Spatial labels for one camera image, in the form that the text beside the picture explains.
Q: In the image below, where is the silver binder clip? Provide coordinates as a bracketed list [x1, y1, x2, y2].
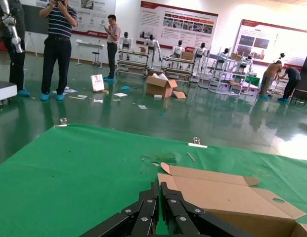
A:
[188, 137, 208, 149]

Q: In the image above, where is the clear plastic wrap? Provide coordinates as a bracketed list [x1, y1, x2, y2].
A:
[142, 152, 179, 166]

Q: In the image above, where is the white humanoid robot black head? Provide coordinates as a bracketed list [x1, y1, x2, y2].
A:
[171, 39, 185, 70]
[142, 34, 162, 70]
[238, 53, 255, 75]
[193, 42, 209, 75]
[273, 52, 287, 65]
[119, 32, 133, 61]
[217, 48, 231, 72]

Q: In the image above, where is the person in brown shirt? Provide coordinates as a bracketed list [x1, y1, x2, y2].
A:
[259, 60, 282, 100]

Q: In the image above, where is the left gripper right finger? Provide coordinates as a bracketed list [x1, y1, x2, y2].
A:
[160, 182, 258, 237]

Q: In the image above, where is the large open cardboard box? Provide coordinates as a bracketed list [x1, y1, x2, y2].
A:
[145, 73, 178, 99]

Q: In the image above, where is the flat cardboard piece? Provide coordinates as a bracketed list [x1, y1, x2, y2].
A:
[172, 90, 187, 100]

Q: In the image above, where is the wall poster with photo row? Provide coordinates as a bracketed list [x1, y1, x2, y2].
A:
[136, 0, 219, 50]

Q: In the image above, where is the wall poster with building photos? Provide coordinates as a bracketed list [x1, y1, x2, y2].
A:
[233, 19, 307, 65]

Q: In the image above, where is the white paper bag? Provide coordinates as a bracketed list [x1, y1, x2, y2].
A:
[90, 74, 105, 93]

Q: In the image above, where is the person in striped shirt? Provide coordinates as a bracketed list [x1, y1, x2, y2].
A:
[39, 0, 78, 101]

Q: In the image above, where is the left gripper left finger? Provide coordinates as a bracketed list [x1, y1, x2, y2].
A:
[80, 181, 159, 237]

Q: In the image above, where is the white narrow table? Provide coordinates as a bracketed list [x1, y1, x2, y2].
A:
[75, 39, 105, 69]

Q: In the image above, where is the white metal work rack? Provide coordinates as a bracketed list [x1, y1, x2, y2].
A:
[116, 48, 150, 78]
[198, 46, 254, 97]
[161, 56, 196, 82]

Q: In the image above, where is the white wall poster red stripe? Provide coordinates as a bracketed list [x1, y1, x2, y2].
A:
[69, 0, 116, 40]

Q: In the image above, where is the green table cloth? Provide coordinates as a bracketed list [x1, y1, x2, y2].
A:
[0, 123, 307, 237]

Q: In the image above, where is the white robot base platform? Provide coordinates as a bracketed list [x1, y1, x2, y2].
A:
[0, 81, 18, 106]

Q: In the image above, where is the small green cloth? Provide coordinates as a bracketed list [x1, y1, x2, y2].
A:
[244, 76, 261, 87]

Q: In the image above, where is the person in dark blue shirt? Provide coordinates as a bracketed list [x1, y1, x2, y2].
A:
[277, 68, 302, 102]

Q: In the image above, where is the open brown cardboard box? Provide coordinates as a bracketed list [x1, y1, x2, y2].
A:
[290, 222, 307, 237]
[157, 162, 307, 237]

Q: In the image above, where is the person in pink shirt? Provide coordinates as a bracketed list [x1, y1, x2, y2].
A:
[103, 14, 121, 83]

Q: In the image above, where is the black chair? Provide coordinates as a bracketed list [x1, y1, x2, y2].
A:
[290, 53, 307, 107]

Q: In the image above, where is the person in black clothes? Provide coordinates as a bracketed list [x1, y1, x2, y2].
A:
[0, 0, 31, 97]

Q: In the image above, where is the black stool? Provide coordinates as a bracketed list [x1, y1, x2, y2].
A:
[90, 51, 101, 68]

